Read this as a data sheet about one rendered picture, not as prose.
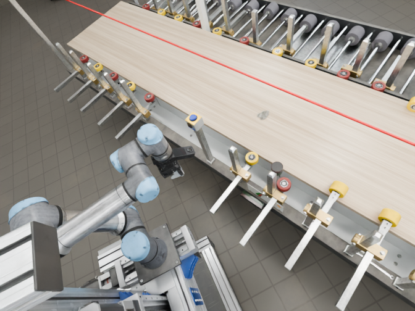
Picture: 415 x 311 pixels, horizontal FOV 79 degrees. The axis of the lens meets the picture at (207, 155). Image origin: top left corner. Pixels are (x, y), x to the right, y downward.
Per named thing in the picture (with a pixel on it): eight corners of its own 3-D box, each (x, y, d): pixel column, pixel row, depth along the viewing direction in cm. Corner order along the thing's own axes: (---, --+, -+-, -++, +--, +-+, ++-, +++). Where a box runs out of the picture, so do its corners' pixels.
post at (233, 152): (241, 185, 176) (232, 152, 135) (236, 182, 178) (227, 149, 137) (243, 181, 177) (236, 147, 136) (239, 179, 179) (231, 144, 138)
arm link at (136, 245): (139, 268, 115) (125, 265, 103) (128, 243, 122) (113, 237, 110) (161, 253, 116) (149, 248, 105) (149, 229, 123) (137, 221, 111)
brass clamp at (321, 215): (326, 228, 127) (328, 226, 122) (301, 213, 133) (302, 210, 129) (332, 219, 128) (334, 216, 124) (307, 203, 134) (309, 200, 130)
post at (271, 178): (271, 207, 166) (272, 178, 125) (267, 203, 168) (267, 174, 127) (274, 203, 167) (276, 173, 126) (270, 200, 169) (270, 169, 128)
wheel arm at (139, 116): (119, 141, 200) (117, 138, 196) (117, 139, 201) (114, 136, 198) (157, 104, 211) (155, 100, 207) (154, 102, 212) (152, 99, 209)
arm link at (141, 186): (6, 284, 70) (152, 181, 73) (2, 249, 76) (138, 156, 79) (40, 284, 80) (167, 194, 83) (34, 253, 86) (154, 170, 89)
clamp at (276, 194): (281, 205, 147) (282, 202, 142) (262, 192, 153) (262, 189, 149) (287, 198, 148) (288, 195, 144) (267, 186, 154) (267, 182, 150)
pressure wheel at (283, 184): (285, 199, 151) (286, 192, 141) (273, 191, 154) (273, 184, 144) (292, 189, 153) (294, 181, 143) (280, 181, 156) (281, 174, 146)
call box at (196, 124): (197, 132, 144) (193, 124, 138) (188, 127, 148) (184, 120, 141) (204, 124, 146) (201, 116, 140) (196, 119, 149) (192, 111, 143)
